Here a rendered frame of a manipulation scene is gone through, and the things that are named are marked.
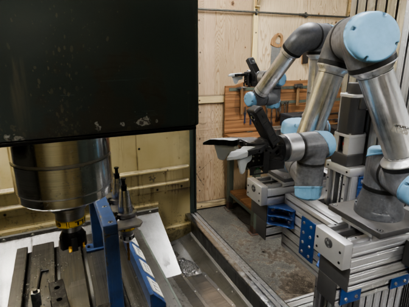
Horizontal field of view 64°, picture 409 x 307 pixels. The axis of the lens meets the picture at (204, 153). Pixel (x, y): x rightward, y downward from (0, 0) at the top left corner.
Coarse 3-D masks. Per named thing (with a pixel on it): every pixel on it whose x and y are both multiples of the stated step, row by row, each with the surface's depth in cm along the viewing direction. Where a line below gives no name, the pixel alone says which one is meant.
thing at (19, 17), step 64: (0, 0) 37; (64, 0) 40; (128, 0) 43; (192, 0) 47; (0, 64) 39; (64, 64) 42; (128, 64) 45; (192, 64) 49; (0, 128) 40; (64, 128) 44; (128, 128) 47; (192, 128) 52
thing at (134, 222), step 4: (124, 220) 93; (128, 220) 93; (132, 220) 93; (136, 220) 93; (140, 220) 93; (120, 224) 91; (124, 224) 91; (128, 224) 91; (132, 224) 91; (136, 224) 91; (140, 224) 91; (120, 228) 89; (124, 228) 89; (128, 228) 89
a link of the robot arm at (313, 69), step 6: (318, 24) 138; (324, 24) 141; (330, 24) 143; (324, 30) 138; (324, 36) 138; (318, 48) 141; (312, 54) 144; (318, 54) 143; (312, 60) 147; (312, 66) 147; (312, 72) 148; (312, 78) 148; (312, 84) 149; (306, 102) 154
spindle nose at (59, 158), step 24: (48, 144) 48; (72, 144) 49; (96, 144) 52; (24, 168) 49; (48, 168) 49; (72, 168) 50; (96, 168) 53; (24, 192) 50; (48, 192) 50; (72, 192) 51; (96, 192) 54
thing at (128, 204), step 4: (120, 192) 94; (124, 192) 93; (128, 192) 94; (120, 196) 94; (124, 196) 94; (128, 196) 94; (120, 200) 94; (124, 200) 94; (128, 200) 94; (120, 204) 94; (124, 204) 94; (128, 204) 94; (120, 208) 94; (124, 208) 94; (128, 208) 95; (132, 208) 96; (120, 212) 94; (124, 212) 94; (128, 212) 95
